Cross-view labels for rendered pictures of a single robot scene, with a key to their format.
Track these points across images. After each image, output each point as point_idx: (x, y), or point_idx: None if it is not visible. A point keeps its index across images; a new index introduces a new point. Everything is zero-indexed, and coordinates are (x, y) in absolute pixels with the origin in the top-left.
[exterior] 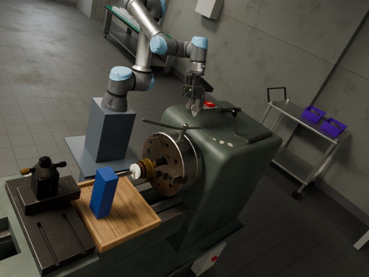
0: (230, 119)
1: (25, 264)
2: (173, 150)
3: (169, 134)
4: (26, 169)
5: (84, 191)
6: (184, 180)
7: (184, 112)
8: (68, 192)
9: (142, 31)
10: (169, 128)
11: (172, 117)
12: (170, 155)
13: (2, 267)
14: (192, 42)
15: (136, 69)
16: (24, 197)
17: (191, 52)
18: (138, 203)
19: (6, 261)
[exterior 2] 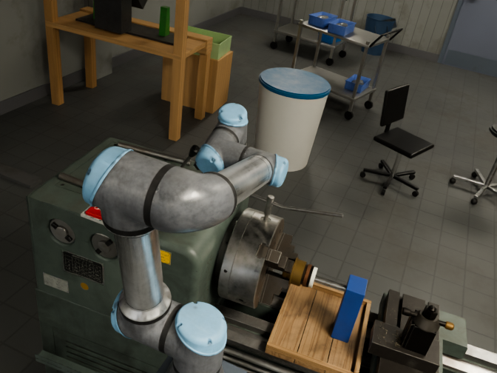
0: None
1: (442, 329)
2: (279, 228)
3: (268, 229)
4: (450, 323)
5: (336, 363)
6: None
7: None
8: (390, 326)
9: (158, 238)
10: (211, 260)
11: (208, 246)
12: (276, 237)
13: (460, 340)
14: (245, 124)
15: (171, 299)
16: (436, 349)
17: (243, 136)
18: (290, 308)
19: (455, 341)
